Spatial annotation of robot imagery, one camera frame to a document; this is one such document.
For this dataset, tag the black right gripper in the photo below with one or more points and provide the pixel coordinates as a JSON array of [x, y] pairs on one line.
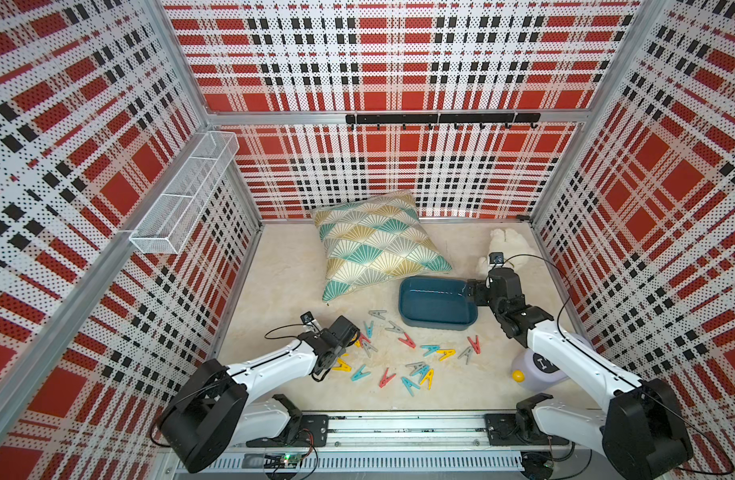
[[477, 286]]

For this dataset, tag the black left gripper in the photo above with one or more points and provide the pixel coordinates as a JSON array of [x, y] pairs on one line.
[[341, 351]]

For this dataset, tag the red clothespin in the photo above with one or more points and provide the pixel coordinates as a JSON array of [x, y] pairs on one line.
[[363, 338], [475, 344], [386, 378], [406, 339]]

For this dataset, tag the grey clothespin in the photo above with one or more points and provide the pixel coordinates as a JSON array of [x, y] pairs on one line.
[[466, 355], [379, 314], [367, 347], [416, 367], [394, 328]]

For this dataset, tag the yellow clothespin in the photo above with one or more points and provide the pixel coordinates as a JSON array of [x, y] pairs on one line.
[[427, 377], [445, 354], [342, 366]]

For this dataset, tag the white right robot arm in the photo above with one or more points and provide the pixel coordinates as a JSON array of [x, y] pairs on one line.
[[638, 428]]

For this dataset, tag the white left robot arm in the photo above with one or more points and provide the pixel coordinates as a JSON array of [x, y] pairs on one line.
[[238, 404]]

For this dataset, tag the teal plastic storage box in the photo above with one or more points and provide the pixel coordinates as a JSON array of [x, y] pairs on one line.
[[437, 303]]

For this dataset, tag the white plush teddy bear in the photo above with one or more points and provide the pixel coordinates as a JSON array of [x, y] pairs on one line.
[[515, 249]]

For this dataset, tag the teal clothespin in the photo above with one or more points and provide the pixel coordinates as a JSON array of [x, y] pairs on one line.
[[410, 386], [368, 329], [360, 373], [429, 349]]

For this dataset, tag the teal yellow patterned pillow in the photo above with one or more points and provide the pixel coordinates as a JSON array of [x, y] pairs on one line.
[[370, 242]]

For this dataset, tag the green circuit board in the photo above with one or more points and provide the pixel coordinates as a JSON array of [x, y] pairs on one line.
[[282, 461]]

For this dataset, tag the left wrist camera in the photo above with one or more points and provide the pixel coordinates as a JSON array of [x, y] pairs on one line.
[[308, 320]]

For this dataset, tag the metal base rail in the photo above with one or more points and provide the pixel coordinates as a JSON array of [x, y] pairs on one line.
[[408, 442]]

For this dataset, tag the black wall hook rail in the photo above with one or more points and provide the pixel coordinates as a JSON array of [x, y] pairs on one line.
[[506, 119]]

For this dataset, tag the white wire mesh shelf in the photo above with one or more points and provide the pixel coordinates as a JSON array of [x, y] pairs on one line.
[[170, 222]]

